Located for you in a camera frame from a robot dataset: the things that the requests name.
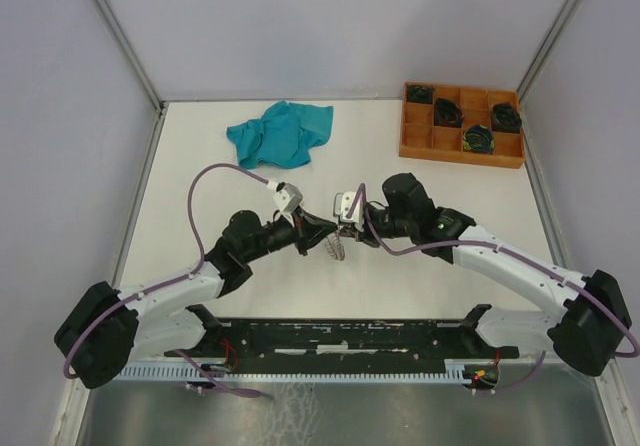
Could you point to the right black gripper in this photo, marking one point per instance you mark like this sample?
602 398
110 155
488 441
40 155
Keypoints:
365 236

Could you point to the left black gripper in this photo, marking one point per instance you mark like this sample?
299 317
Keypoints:
309 230

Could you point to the metal keyring holder yellow tip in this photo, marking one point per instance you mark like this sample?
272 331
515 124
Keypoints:
334 247

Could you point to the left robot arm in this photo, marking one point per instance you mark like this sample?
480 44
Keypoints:
108 327

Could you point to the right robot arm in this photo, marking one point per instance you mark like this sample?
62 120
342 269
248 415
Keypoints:
582 319

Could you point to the teal cloth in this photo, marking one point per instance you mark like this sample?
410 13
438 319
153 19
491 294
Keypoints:
283 136

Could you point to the dark rolled sock yellow-patterned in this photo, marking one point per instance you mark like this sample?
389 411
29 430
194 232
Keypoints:
478 139

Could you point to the wooden compartment tray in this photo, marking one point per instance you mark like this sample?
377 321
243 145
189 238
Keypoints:
421 139

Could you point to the dark rolled sock top-left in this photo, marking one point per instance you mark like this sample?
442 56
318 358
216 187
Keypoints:
419 93

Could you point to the left status led board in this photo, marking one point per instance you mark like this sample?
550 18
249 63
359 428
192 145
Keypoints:
227 366

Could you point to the status led board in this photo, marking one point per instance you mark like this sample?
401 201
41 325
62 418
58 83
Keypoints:
227 366
486 377

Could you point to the dark rolled sock right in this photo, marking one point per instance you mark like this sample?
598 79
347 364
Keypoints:
505 118

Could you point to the right status led board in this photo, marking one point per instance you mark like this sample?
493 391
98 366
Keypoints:
486 377

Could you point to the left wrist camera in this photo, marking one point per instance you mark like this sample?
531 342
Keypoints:
287 197

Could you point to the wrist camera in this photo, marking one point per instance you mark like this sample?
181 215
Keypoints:
348 209
287 197

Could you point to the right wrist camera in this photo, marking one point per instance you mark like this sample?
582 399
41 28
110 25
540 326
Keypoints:
348 209

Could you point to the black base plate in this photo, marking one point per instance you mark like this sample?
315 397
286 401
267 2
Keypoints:
323 346

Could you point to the white slotted cable duct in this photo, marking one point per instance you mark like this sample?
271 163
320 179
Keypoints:
180 371

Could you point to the left corner aluminium post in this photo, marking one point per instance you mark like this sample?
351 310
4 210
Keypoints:
127 50

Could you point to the corner aluminium post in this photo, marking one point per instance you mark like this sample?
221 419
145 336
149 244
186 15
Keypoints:
127 50
550 40

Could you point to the right corner aluminium post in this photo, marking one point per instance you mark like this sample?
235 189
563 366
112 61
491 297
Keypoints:
550 40

